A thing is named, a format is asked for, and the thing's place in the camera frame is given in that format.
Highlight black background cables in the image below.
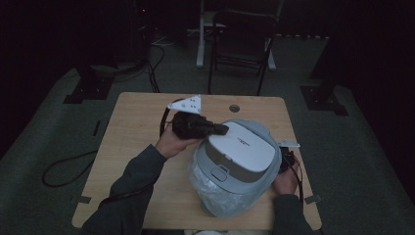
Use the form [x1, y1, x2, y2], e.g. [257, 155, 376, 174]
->
[142, 41, 166, 94]

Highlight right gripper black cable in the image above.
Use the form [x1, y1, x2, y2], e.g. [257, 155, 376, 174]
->
[286, 156, 305, 206]

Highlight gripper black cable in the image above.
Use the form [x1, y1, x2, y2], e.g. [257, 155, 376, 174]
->
[97, 97, 186, 211]
[286, 156, 305, 206]

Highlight white grey rice cooker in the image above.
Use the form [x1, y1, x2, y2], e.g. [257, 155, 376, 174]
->
[187, 117, 284, 219]

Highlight clear plastic wrap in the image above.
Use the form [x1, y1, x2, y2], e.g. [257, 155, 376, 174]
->
[187, 150, 282, 219]

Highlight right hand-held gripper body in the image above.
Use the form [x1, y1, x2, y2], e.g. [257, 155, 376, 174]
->
[276, 139, 301, 174]

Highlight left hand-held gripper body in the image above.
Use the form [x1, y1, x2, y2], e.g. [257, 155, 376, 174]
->
[166, 94, 213, 141]

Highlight person's left hand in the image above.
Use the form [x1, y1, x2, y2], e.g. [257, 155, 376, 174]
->
[154, 124, 201, 161]

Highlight black floor cable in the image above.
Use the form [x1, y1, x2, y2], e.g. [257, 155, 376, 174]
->
[41, 149, 99, 189]

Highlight grey tape piece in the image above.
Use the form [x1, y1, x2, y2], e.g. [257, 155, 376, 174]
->
[304, 193, 323, 206]
[76, 194, 93, 206]

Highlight person's right hand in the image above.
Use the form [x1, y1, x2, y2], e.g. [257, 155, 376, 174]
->
[272, 162, 300, 196]

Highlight black stand base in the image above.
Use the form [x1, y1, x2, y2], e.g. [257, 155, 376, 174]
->
[62, 64, 115, 106]
[300, 83, 349, 118]

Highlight black folding chair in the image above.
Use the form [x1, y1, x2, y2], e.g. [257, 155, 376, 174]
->
[207, 9, 279, 97]

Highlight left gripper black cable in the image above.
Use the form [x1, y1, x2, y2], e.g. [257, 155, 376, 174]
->
[97, 97, 186, 211]

